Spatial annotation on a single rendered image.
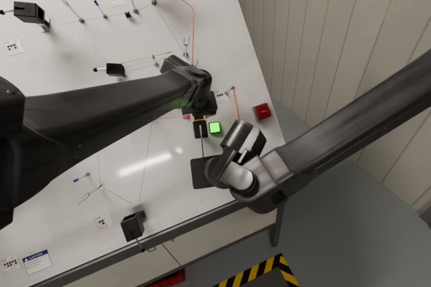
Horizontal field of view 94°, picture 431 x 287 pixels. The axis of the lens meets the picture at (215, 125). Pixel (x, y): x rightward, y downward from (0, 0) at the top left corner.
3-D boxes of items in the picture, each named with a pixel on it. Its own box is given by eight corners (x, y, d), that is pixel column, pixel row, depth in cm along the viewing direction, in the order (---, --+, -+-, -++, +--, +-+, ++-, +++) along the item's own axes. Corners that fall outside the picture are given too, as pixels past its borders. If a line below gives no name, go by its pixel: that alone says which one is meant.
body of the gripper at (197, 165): (189, 159, 46) (190, 157, 39) (232, 153, 48) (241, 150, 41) (192, 188, 45) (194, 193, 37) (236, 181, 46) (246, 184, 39)
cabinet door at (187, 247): (276, 223, 111) (281, 184, 85) (181, 267, 102) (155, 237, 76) (274, 219, 113) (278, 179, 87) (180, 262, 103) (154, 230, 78)
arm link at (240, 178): (245, 195, 27) (267, 212, 32) (285, 125, 30) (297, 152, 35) (191, 163, 35) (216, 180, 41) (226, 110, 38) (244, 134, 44)
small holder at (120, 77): (99, 66, 68) (90, 59, 61) (127, 68, 70) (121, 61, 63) (99, 80, 68) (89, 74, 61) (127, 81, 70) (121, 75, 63)
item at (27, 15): (16, 16, 64) (-10, -3, 56) (55, 19, 66) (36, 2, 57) (15, 30, 64) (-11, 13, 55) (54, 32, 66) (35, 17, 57)
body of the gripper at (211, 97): (179, 97, 60) (178, 81, 53) (213, 94, 62) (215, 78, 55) (182, 116, 57) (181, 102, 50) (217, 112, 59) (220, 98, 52)
